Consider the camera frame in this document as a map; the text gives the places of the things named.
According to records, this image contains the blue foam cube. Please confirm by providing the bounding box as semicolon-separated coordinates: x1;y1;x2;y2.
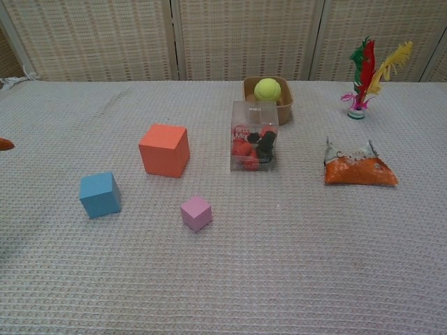
79;172;122;220

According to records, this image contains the small pink foam cube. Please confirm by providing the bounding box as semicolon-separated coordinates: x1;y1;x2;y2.
180;195;213;233

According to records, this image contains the woven folding screen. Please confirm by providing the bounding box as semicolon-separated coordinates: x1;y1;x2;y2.
0;0;447;83

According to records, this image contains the large orange foam cube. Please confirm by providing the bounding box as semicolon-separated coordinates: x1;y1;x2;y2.
138;124;191;179

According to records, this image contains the clear plastic box of clips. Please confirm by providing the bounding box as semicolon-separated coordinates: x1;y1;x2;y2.
230;100;279;173

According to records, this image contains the yellow tennis ball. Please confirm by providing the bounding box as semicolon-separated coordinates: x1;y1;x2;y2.
254;77;282;103

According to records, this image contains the brown rounded tray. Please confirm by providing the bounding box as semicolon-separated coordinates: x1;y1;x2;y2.
242;75;294;126

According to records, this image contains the beige woven tablecloth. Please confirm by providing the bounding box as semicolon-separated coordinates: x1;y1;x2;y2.
0;75;447;335

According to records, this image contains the orange snack bag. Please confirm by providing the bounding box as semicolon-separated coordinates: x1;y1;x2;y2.
323;135;399;186

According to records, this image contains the colourful feather shuttlecock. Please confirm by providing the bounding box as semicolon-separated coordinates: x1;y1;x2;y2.
341;36;413;121

